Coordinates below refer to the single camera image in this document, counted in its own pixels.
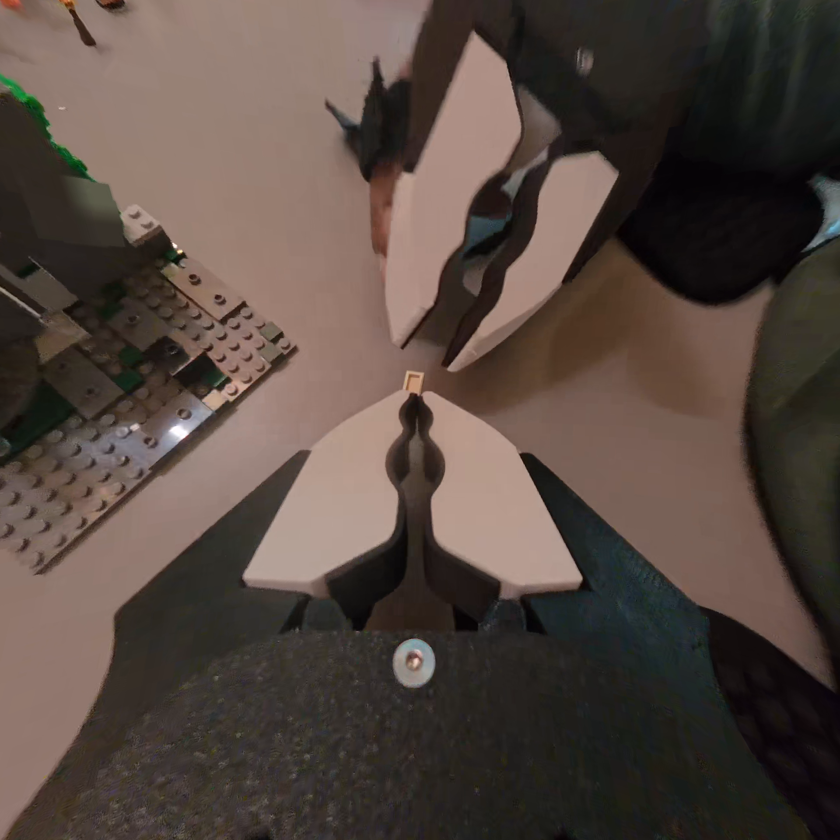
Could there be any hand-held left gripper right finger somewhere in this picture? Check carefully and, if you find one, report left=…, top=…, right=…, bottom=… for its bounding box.
left=420, top=390, right=585, bottom=631

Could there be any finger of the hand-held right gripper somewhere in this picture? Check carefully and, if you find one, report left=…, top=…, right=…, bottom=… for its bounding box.
left=382, top=33, right=527, bottom=350
left=441, top=150, right=622, bottom=374

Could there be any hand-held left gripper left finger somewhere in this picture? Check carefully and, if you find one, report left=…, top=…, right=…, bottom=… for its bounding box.
left=241, top=390, right=421, bottom=631

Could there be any grey tan toy brick build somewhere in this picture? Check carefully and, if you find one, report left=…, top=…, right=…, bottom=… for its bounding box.
left=0, top=73, right=298, bottom=577

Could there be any person's right forearm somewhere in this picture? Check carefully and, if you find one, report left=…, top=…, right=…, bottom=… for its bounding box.
left=676, top=0, right=840, bottom=175

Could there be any grey desk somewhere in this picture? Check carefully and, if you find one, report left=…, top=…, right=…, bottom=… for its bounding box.
left=0, top=0, right=840, bottom=815

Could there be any person's right hand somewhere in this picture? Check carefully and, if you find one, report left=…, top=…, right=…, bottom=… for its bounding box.
left=369, top=157, right=397, bottom=260

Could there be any toy torch piece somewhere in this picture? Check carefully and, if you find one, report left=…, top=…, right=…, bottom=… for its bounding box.
left=58, top=0, right=98, bottom=48

